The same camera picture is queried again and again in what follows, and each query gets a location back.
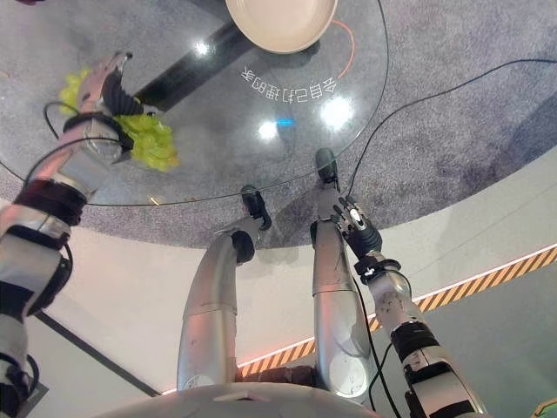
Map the green grape bunch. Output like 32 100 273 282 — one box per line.
58 67 181 172

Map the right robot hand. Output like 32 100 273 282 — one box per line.
332 194 384 259

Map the long black floor cable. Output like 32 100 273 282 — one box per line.
346 57 557 196

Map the black robot body cable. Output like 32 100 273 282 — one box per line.
350 273 404 418

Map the left silver robot leg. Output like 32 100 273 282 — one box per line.
175 217 263 394

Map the silver robot leg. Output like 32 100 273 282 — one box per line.
309 180 375 404
175 217 263 394

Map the beige round plate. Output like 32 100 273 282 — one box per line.
225 0 339 54

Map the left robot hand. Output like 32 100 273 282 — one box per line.
76 51 165 118

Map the left dark robot foot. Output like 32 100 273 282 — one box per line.
239 184 273 232

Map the black table base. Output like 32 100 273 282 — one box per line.
133 20 258 115

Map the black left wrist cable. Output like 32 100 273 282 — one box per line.
42 100 79 140

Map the silver robot torso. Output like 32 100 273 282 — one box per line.
96 382 380 418

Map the right dark robot foot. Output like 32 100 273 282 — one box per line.
314 147 341 185

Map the dark robot foot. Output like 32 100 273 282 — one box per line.
239 184 273 232
314 147 341 185

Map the right silver robot leg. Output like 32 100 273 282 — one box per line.
309 180 375 404

